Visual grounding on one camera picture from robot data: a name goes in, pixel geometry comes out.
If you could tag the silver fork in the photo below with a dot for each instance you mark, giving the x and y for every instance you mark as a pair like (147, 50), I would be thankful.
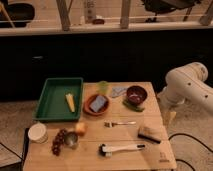
(113, 124)

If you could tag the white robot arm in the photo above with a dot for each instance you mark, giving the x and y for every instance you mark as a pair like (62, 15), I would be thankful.
(185, 83)

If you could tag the green plastic cup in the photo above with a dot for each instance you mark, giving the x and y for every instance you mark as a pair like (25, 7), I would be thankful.
(103, 87)

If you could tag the small metal cup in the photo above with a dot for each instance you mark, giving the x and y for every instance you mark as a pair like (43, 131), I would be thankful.
(71, 140)

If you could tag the grey folded cloth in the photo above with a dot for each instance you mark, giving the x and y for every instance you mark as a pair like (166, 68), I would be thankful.
(118, 91)

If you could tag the blue sponge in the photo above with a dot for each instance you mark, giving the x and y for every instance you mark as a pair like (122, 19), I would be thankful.
(98, 103)

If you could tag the green pea pod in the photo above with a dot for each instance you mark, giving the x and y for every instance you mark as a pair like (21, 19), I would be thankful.
(132, 107)

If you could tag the dark red bowl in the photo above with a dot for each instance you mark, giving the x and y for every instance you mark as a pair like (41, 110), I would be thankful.
(136, 95)

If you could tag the yellow corn piece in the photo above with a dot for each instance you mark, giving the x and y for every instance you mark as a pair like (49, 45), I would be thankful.
(70, 101)

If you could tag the green plastic tray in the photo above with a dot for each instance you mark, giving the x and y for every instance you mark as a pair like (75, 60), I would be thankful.
(53, 105)

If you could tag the wooden block brush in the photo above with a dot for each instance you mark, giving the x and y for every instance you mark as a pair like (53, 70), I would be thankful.
(148, 134)

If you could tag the red grape bunch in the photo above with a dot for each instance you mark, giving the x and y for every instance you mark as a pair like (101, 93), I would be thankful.
(58, 141)

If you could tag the black office chair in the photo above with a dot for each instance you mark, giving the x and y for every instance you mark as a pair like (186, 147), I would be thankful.
(168, 6)

